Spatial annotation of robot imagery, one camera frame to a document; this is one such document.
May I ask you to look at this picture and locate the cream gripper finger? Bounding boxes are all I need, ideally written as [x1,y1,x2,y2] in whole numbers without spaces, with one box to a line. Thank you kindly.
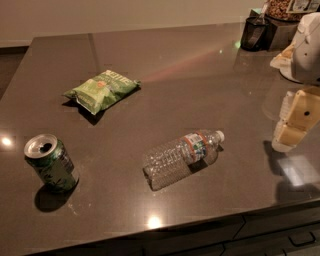
[272,86,320,152]
[270,43,295,69]

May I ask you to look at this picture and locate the green jalapeno chip bag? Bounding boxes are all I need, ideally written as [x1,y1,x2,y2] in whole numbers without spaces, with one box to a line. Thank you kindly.
[64,70,140,115]

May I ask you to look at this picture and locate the white cylindrical canister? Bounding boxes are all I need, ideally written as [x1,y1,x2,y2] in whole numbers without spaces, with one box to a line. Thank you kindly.
[280,66,299,83]

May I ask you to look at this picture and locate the dark box with snacks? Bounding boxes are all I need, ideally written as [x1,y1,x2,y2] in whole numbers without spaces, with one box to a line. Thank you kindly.
[261,15,298,51]

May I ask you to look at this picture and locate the black mesh pen cup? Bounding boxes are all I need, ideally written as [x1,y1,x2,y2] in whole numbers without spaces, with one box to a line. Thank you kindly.
[240,17,269,52]

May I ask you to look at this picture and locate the snack jar with nuts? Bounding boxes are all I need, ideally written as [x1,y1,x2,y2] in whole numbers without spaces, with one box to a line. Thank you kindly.
[266,0,320,22]

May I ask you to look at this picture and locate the clear plastic water bottle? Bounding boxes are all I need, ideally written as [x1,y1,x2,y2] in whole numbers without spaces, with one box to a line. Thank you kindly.
[142,130,225,191]

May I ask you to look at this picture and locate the green soda can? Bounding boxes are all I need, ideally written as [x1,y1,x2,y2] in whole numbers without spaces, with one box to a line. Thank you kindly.
[24,134,79,193]

